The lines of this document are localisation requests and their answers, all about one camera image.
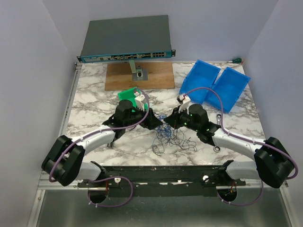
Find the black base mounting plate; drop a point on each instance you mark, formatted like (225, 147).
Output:
(161, 181)

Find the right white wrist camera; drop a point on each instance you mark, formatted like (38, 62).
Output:
(184, 101)

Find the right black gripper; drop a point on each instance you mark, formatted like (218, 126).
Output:
(173, 119)

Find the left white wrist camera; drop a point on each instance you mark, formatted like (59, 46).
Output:
(140, 101)

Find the silver combination wrench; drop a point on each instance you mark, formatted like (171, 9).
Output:
(110, 145)

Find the grey network switch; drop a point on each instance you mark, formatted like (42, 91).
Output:
(125, 39)

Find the grey metal stand bracket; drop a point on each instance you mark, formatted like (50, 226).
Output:
(138, 72)

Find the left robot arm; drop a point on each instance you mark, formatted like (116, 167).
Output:
(64, 162)

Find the wooden base board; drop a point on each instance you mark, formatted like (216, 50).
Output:
(156, 75)

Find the left blue plastic bin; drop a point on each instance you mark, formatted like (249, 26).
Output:
(202, 74)

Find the aluminium frame rail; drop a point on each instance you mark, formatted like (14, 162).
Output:
(46, 184)

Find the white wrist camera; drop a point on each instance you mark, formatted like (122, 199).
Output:
(184, 101)
(140, 101)

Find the green plastic bin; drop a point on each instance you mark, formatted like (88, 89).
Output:
(129, 95)

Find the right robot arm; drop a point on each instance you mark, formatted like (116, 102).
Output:
(268, 159)

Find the silver ratchet wrench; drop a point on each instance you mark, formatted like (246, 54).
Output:
(217, 148)

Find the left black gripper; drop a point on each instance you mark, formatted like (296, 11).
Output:
(152, 122)

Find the right blue plastic bin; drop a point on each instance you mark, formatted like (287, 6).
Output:
(229, 87)

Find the green handled screwdriver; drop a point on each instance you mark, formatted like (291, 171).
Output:
(236, 61)

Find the blue plastic bin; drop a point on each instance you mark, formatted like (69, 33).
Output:
(229, 87)
(202, 74)

